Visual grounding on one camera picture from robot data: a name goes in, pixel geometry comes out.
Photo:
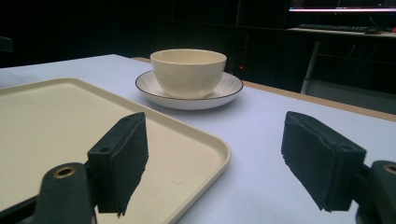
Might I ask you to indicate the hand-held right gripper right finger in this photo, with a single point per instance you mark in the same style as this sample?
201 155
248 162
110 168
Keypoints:
320 161

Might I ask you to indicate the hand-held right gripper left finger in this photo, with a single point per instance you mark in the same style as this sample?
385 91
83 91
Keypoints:
120 161

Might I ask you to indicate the cream plastic tray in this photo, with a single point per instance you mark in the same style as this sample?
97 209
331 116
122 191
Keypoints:
62 130

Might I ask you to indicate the white plate with dark rim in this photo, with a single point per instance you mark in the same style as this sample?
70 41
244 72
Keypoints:
149 85

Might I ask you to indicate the cream bowl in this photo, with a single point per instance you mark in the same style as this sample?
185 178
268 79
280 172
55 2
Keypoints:
188 73

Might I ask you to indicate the wooden desk with white legs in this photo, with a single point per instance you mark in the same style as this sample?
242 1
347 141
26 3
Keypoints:
342 33

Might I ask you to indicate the black keyboard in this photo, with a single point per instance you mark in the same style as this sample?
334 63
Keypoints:
331 27

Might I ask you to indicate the computer monitor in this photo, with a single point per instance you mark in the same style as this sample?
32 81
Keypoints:
342 6

